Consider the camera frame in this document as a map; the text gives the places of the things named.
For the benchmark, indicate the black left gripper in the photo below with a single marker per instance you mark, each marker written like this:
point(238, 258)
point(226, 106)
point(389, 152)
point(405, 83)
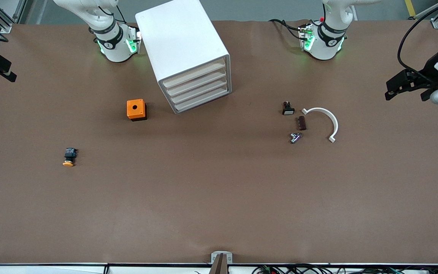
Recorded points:
point(429, 69)

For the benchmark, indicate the silver key switch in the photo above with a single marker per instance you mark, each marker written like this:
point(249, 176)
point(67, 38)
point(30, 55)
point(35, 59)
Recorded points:
point(295, 137)

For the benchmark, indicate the black white push button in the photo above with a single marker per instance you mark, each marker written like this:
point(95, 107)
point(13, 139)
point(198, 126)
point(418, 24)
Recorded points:
point(288, 110)

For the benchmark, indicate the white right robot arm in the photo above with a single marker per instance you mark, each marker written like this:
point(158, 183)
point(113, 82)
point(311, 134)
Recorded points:
point(114, 42)

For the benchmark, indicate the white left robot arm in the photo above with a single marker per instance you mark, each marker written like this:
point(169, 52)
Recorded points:
point(327, 42)

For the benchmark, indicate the white curved bracket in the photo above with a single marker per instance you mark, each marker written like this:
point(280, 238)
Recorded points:
point(319, 110)

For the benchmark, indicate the yellow push button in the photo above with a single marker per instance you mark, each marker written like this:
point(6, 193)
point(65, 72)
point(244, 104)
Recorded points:
point(69, 154)

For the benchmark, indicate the brown terminal block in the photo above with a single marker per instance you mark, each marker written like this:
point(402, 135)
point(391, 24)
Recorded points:
point(301, 123)

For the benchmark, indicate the brown table cover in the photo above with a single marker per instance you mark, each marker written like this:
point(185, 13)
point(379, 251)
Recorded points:
point(219, 198)

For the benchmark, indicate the metal mount bracket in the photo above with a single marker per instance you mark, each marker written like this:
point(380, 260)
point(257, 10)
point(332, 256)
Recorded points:
point(221, 258)

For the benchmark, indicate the white table edge rail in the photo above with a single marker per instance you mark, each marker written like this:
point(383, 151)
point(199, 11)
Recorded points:
point(32, 269)

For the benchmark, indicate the orange box with hole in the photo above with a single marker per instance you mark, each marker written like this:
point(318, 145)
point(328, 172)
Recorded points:
point(135, 108)

